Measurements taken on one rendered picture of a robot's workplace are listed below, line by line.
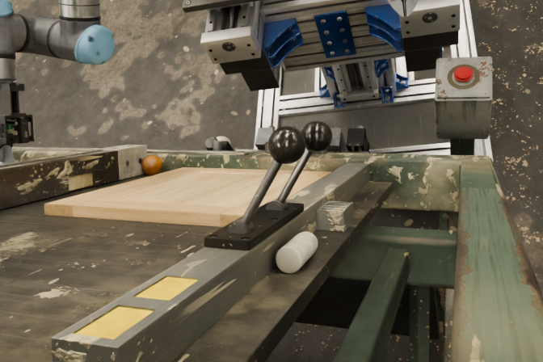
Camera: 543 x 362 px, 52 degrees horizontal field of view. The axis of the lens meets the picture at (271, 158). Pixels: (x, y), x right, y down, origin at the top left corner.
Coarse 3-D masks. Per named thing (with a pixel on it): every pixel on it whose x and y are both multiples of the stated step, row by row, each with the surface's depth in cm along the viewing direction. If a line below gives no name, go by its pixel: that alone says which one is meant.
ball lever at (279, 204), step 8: (304, 128) 67; (312, 128) 66; (320, 128) 66; (328, 128) 67; (304, 136) 67; (312, 136) 66; (320, 136) 66; (328, 136) 66; (312, 144) 66; (320, 144) 66; (328, 144) 67; (312, 152) 68; (304, 160) 68; (296, 168) 68; (296, 176) 69; (288, 184) 69; (288, 192) 69; (272, 200) 70; (280, 200) 70; (272, 208) 69; (280, 208) 69
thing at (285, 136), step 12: (276, 132) 55; (288, 132) 55; (300, 132) 56; (276, 144) 55; (288, 144) 55; (300, 144) 55; (276, 156) 55; (288, 156) 55; (300, 156) 56; (276, 168) 57; (264, 180) 57; (264, 192) 57; (252, 204) 58; (252, 216) 58; (228, 228) 58; (240, 228) 58; (252, 228) 59
